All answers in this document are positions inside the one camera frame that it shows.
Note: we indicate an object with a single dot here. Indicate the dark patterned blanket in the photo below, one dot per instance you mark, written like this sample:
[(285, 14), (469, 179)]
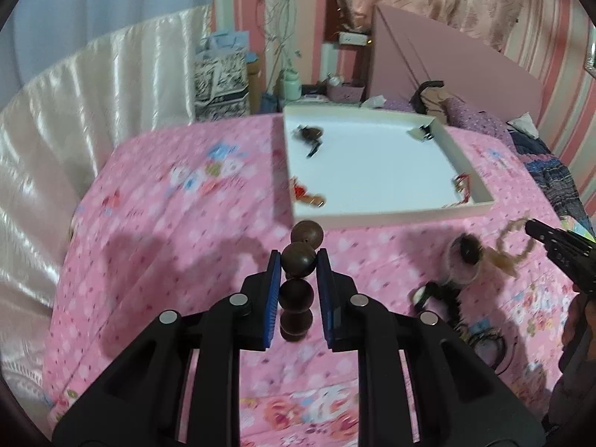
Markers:
[(554, 172)]

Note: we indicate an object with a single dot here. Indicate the pink headboard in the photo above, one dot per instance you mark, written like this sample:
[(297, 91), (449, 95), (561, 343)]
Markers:
[(465, 56)]

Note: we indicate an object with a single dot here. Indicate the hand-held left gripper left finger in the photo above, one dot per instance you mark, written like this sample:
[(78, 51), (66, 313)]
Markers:
[(272, 298)]

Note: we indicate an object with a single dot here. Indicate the white power strip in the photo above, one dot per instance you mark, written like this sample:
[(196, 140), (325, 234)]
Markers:
[(353, 38)]

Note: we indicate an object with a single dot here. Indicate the dark brown round bead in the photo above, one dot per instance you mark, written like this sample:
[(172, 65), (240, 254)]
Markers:
[(468, 249)]

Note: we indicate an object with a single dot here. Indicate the cardboard box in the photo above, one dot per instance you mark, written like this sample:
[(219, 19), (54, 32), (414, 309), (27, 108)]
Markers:
[(254, 84)]

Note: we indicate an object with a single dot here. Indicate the red knot orange bead charm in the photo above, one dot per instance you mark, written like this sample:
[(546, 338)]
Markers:
[(305, 195)]

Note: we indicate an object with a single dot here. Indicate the pink floral bedsheet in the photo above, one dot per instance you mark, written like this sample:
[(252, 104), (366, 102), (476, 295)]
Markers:
[(163, 223)]

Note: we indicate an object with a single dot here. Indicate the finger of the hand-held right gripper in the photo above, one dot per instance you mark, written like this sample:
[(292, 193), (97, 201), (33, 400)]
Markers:
[(556, 242)]

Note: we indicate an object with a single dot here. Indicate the light blue paper bag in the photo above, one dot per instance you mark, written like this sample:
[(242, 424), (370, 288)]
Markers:
[(226, 43)]

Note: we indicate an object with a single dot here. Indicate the white round jewelry holder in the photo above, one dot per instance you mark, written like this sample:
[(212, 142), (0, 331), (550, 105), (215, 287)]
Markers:
[(458, 267)]

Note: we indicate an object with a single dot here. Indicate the person's right hand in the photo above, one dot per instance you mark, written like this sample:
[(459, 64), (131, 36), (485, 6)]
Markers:
[(579, 330)]

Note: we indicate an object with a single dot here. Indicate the pink storage basket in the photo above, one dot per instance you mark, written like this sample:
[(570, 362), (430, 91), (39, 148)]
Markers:
[(345, 92)]

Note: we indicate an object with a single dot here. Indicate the white shallow box tray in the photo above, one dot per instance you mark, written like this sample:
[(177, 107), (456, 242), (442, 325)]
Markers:
[(382, 172)]

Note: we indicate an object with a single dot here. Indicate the white satin curtain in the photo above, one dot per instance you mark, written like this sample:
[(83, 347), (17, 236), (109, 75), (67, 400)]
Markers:
[(84, 116)]

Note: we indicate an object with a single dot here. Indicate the white plastic bottle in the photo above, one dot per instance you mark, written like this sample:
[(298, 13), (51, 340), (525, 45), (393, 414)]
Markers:
[(292, 86)]

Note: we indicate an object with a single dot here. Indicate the black scrunchie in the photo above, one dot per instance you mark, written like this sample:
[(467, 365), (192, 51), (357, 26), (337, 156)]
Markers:
[(433, 298)]

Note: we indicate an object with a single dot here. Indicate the black white patterned bag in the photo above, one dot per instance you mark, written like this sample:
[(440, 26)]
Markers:
[(221, 86)]

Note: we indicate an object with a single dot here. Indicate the purple dotted pillow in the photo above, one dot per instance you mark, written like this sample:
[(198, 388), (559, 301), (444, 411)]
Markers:
[(470, 116)]

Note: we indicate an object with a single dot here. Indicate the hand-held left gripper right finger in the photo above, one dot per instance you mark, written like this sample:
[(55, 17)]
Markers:
[(327, 302)]

